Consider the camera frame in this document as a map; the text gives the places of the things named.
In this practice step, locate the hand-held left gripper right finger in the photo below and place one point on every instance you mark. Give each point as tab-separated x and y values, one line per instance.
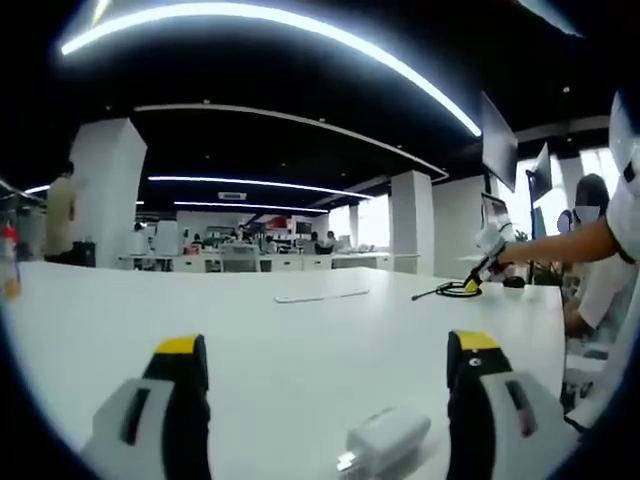
480	400

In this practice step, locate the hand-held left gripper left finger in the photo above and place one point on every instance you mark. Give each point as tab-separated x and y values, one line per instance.
165	400

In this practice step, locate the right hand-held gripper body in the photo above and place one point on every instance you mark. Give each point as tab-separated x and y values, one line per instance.
492	236

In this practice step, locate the white charger adapter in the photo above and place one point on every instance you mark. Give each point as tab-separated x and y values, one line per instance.
390	435

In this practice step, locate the white desk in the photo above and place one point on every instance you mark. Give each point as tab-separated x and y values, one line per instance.
300	360

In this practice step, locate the open laptop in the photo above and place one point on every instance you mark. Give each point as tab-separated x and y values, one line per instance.
494	207

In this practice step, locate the small black object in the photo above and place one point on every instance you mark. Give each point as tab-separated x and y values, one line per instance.
514	282

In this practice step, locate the small dark monitor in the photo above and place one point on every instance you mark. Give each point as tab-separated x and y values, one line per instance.
541	172

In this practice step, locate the large dark monitor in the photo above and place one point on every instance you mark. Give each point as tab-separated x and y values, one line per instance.
499	140

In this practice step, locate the person in white shirt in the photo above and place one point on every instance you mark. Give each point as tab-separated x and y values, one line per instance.
625	200

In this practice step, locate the flat white bar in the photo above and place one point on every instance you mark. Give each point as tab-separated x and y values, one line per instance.
320	296

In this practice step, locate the black bin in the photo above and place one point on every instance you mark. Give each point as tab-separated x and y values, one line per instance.
84	254

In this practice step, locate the row of white office desks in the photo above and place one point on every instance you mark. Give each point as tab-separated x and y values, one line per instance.
280	261

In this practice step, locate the clear bottle with red cap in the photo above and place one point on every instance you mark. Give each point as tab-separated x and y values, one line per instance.
10	270

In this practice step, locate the ceiling light strip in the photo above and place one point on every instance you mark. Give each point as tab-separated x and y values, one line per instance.
250	206
250	181

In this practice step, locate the long curved ceiling light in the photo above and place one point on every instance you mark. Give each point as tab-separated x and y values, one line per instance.
250	10

